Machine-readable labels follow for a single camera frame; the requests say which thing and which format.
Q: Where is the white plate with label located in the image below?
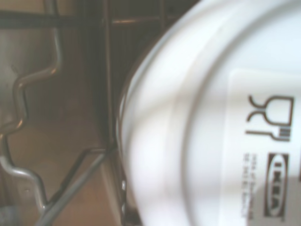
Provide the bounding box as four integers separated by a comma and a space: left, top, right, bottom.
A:
118, 0, 301, 226

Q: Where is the metal wire dish rack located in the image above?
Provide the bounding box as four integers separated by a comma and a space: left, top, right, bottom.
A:
0, 0, 200, 226

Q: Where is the grey wire dishwasher rack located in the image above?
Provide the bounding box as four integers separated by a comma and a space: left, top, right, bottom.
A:
0, 0, 179, 226

